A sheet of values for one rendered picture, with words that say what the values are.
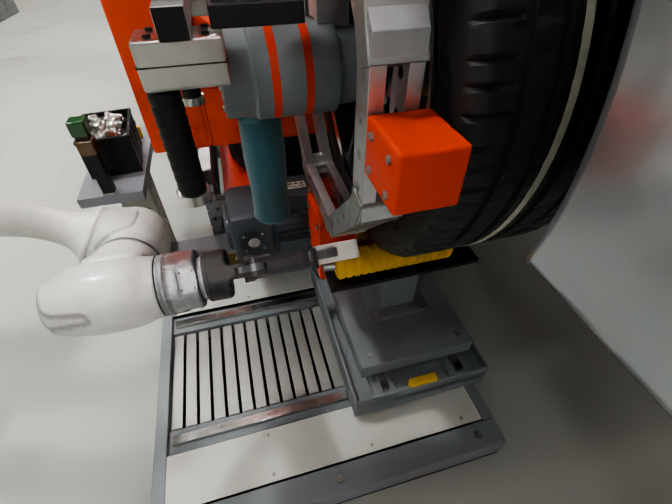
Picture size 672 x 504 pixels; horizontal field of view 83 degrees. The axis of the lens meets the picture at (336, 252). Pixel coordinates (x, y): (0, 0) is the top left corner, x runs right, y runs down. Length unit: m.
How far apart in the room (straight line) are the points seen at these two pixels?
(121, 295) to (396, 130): 0.40
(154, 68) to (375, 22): 0.22
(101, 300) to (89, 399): 0.81
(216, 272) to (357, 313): 0.56
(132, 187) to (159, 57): 0.80
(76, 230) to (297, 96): 0.40
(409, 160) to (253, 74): 0.31
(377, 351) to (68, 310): 0.66
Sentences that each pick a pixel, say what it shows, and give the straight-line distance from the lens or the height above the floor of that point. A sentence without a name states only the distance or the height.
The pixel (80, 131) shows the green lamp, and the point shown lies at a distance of 1.14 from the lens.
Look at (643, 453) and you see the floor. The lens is 1.37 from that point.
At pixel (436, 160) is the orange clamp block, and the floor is 0.87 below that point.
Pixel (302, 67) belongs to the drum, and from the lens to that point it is 0.61.
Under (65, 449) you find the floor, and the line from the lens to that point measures 1.32.
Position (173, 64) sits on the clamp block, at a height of 0.93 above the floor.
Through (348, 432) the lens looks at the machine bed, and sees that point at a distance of 1.05.
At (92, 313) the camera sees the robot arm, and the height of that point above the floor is 0.66.
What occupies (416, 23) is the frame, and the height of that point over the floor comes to 0.96.
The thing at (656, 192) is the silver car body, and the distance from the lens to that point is 0.37.
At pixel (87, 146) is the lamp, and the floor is 0.60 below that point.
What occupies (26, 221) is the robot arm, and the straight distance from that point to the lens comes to 0.73.
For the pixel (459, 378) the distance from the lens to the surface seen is 1.08.
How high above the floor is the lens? 1.05
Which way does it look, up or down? 43 degrees down
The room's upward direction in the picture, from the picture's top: straight up
